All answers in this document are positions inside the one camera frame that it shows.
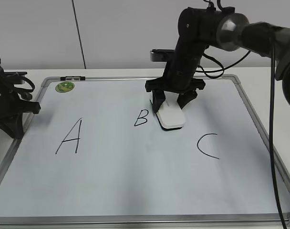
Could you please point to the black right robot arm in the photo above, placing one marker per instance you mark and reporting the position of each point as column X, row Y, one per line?
column 199, row 29

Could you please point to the green round magnet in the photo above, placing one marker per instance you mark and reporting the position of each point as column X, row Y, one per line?
column 64, row 87

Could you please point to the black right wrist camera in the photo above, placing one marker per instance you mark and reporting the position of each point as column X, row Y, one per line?
column 161, row 55

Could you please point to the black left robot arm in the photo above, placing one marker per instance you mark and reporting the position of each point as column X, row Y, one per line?
column 15, row 100

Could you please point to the white whiteboard eraser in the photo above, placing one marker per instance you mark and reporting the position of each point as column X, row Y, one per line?
column 170, row 116

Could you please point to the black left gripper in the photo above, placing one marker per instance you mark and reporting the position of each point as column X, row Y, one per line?
column 15, row 99

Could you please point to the white whiteboard with grey frame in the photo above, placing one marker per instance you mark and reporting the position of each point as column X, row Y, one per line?
column 95, row 155

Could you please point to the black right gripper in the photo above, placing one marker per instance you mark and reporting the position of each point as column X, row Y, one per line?
column 178, row 77

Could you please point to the black and silver marker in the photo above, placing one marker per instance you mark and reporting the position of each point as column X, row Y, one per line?
column 73, row 78

